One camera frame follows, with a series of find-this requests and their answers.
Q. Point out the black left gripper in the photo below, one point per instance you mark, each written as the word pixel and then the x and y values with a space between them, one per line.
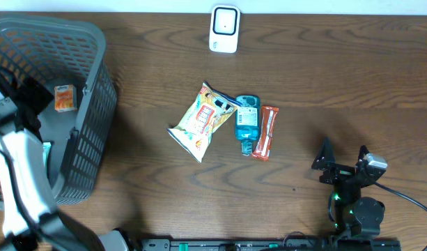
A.
pixel 27 97

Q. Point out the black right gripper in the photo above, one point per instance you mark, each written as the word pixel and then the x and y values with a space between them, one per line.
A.
pixel 339 171

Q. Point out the red snack bar wrapper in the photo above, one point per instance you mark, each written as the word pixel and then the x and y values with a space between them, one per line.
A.
pixel 262 150

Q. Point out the teal mouthwash bottle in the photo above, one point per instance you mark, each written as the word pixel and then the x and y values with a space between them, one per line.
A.
pixel 247 121

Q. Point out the orange wiper sheet bag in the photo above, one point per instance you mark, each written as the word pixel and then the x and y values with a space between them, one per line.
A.
pixel 208 112

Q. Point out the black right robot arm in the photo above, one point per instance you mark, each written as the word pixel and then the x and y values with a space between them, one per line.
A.
pixel 355 216

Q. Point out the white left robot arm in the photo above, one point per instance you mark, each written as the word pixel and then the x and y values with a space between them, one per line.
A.
pixel 32 215

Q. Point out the white black barcode scanner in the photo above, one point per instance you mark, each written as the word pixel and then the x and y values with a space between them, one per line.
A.
pixel 224 29

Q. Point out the teal package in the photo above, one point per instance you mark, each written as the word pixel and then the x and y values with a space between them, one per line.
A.
pixel 47 146

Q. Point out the grey plastic basket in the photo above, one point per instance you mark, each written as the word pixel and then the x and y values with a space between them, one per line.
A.
pixel 56 52

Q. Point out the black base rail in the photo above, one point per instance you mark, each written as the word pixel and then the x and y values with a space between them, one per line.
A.
pixel 292 244

